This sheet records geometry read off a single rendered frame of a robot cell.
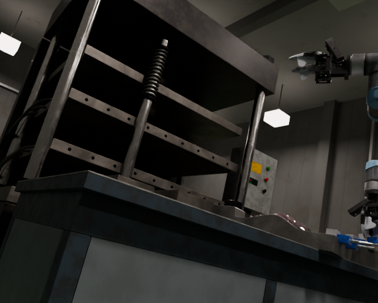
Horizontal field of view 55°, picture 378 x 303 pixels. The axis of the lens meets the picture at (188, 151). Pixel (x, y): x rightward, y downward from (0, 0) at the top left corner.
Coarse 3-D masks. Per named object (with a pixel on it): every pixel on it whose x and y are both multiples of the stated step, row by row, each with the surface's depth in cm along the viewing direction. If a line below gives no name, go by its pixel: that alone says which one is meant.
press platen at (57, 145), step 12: (60, 144) 160; (24, 156) 193; (72, 156) 163; (84, 156) 166; (96, 156) 169; (108, 168) 172; (120, 168) 176; (144, 180) 183; (156, 180) 187; (192, 192) 200
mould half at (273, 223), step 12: (216, 204) 148; (228, 216) 143; (240, 216) 145; (264, 216) 134; (276, 216) 131; (264, 228) 132; (276, 228) 130; (288, 228) 127; (300, 240) 123; (312, 240) 121; (324, 240) 119; (336, 240) 120; (336, 252) 120; (348, 252) 132
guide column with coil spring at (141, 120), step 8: (160, 40) 194; (160, 48) 192; (160, 56) 191; (152, 72) 188; (160, 72) 191; (152, 80) 187; (152, 88) 186; (144, 104) 183; (144, 112) 182; (136, 120) 181; (144, 120) 181; (136, 128) 179; (144, 128) 181; (136, 136) 178; (136, 144) 177; (128, 152) 176; (136, 152) 177; (128, 160) 174; (128, 168) 173; (128, 176) 173
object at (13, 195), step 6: (6, 186) 146; (12, 186) 137; (0, 192) 152; (6, 192) 141; (12, 192) 137; (18, 192) 139; (0, 198) 147; (6, 198) 136; (12, 198) 137; (18, 198) 138
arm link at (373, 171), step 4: (372, 160) 166; (376, 160) 165; (368, 164) 166; (372, 164) 164; (376, 164) 164; (368, 168) 165; (372, 168) 163; (376, 168) 163; (368, 172) 164; (372, 172) 163; (376, 172) 162; (368, 176) 163; (372, 176) 162; (376, 176) 161; (368, 180) 162; (372, 180) 161; (376, 180) 160
